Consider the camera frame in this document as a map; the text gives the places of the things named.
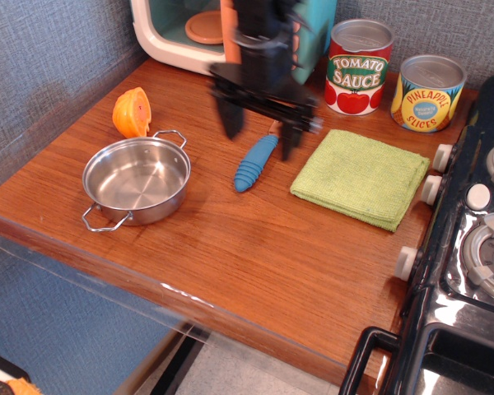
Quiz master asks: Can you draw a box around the orange plush toy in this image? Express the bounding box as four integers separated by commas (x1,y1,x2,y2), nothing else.
6,378,42,395

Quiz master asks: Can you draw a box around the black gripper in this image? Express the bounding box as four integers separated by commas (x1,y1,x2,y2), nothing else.
209,35,322,161

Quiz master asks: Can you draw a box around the blue handled fork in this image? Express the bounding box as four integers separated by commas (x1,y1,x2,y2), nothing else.
234,121,282,193

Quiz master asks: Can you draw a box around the orange half toy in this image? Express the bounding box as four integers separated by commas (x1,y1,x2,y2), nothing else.
112,87,151,138

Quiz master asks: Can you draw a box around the white stove knob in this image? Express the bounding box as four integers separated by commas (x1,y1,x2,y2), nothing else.
421,175,442,206
432,144,454,173
394,246,418,281

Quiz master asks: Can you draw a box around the black toy stove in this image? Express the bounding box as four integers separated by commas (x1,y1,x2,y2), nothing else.
340,75,494,394

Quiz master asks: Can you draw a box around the green cloth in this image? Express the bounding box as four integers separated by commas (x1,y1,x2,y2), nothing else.
290,129,430,232

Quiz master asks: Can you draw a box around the stainless steel pot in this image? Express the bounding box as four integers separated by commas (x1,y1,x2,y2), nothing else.
82,129,191,233

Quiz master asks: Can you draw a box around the tomato sauce can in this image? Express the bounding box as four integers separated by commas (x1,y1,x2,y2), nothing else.
324,19,394,116

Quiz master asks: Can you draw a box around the teal toy microwave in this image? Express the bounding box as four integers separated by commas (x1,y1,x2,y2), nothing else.
130,1,337,83

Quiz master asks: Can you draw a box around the pineapple slices can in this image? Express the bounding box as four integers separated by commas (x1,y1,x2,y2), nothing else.
390,54,467,133

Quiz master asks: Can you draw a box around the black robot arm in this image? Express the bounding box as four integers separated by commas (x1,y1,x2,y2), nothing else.
209,1,320,161

